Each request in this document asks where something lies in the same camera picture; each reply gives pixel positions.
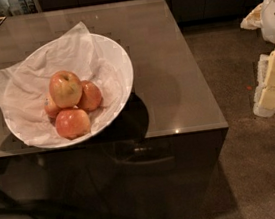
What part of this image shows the white bowl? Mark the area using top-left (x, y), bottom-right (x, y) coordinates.
top-left (1, 33), bottom-right (134, 149)

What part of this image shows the red-yellow apple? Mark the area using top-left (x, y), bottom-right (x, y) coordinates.
top-left (49, 71), bottom-right (83, 108)

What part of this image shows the dark glass table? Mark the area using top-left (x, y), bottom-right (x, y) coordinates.
top-left (0, 0), bottom-right (236, 219)

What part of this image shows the front red apple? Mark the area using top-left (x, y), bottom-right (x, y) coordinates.
top-left (55, 108), bottom-right (91, 140)

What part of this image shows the left hidden red apple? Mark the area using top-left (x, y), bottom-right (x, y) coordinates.
top-left (44, 94), bottom-right (61, 119)

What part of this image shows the right red apple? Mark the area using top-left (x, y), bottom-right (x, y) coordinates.
top-left (77, 80), bottom-right (103, 112)

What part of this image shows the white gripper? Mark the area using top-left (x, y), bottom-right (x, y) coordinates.
top-left (240, 0), bottom-right (275, 118)

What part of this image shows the white tissue paper liner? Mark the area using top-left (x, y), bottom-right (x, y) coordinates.
top-left (0, 22), bottom-right (126, 148)

